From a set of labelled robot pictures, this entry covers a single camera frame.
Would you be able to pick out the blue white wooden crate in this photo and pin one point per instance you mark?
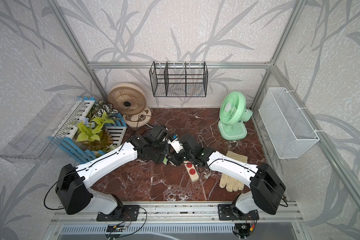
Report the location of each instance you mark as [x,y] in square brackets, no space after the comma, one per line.
[112,137]

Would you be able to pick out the black green-cuffed glove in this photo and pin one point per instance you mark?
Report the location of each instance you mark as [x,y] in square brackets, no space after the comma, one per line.
[165,161]

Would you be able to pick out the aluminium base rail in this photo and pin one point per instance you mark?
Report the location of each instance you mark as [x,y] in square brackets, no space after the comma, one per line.
[181,221]

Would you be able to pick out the clear plastic wall tray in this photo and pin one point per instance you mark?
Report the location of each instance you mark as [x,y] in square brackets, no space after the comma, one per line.
[40,138]

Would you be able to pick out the beige desk fan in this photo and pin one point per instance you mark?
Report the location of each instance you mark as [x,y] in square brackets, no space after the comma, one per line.
[130,101]

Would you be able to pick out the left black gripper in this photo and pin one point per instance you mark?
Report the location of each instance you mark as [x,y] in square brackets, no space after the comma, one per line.
[164,152]

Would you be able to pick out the green potted plant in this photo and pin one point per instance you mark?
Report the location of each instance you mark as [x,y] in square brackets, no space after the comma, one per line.
[92,128]

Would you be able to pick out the green desk fan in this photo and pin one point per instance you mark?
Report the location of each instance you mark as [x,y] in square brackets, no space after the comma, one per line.
[233,114]

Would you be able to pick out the black wire wall basket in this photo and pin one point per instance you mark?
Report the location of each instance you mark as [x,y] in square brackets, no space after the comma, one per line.
[179,80]

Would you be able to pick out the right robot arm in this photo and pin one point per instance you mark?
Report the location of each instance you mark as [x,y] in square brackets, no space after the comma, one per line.
[266,188]

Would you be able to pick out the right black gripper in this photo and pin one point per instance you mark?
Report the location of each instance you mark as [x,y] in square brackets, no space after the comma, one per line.
[174,159]

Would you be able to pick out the white mesh wall basket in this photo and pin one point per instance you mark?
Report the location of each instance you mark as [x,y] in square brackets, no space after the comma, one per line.
[287,126]

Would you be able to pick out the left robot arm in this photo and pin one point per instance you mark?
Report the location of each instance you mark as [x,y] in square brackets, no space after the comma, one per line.
[74,186]

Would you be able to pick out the beige red power strip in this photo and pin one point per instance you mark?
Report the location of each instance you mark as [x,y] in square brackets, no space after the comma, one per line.
[193,174]

